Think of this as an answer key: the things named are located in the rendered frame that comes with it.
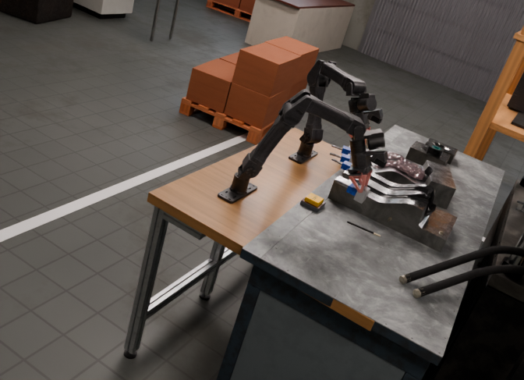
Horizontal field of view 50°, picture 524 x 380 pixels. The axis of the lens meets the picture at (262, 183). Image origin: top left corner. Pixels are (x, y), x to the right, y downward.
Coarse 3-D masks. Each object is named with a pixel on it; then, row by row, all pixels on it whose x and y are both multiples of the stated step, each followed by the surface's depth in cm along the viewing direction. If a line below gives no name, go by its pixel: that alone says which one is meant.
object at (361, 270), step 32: (320, 192) 241; (480, 192) 293; (288, 224) 210; (320, 224) 217; (480, 224) 257; (256, 256) 186; (288, 256) 191; (320, 256) 197; (352, 256) 202; (384, 256) 209; (416, 256) 215; (448, 256) 222; (320, 288) 180; (352, 288) 185; (384, 288) 190; (416, 288) 195; (448, 288) 201; (384, 320) 174; (416, 320) 179; (448, 320) 184
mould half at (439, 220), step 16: (336, 192) 236; (384, 192) 239; (400, 192) 238; (416, 192) 235; (352, 208) 235; (368, 208) 231; (384, 208) 228; (400, 208) 225; (416, 208) 222; (384, 224) 230; (400, 224) 227; (416, 224) 224; (432, 224) 229; (448, 224) 233; (416, 240) 226; (432, 240) 223
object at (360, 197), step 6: (336, 180) 222; (348, 186) 219; (354, 186) 220; (360, 186) 218; (366, 186) 220; (348, 192) 220; (354, 192) 219; (366, 192) 216; (354, 198) 219; (360, 198) 218
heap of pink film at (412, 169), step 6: (390, 156) 272; (396, 156) 271; (402, 156) 275; (390, 162) 264; (396, 162) 262; (402, 162) 272; (408, 162) 272; (396, 168) 262; (402, 168) 263; (408, 168) 262; (414, 168) 269; (408, 174) 262; (414, 174) 264; (420, 174) 265
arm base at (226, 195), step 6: (234, 180) 217; (240, 180) 216; (246, 180) 216; (234, 186) 218; (240, 186) 217; (246, 186) 218; (252, 186) 227; (222, 192) 216; (228, 192) 218; (234, 192) 218; (240, 192) 218; (246, 192) 220; (222, 198) 213; (228, 198) 213; (234, 198) 214; (240, 198) 217
